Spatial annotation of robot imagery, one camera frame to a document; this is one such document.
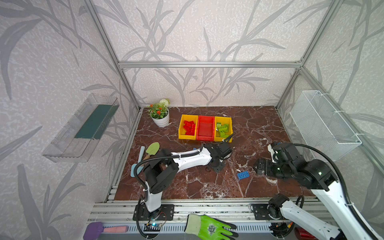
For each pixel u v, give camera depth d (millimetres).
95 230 687
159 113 985
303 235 643
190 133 1021
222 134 1006
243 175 851
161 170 490
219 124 1073
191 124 1044
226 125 1073
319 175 412
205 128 1054
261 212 737
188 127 1052
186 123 1060
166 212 735
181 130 1023
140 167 452
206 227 689
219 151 680
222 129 1029
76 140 648
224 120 1054
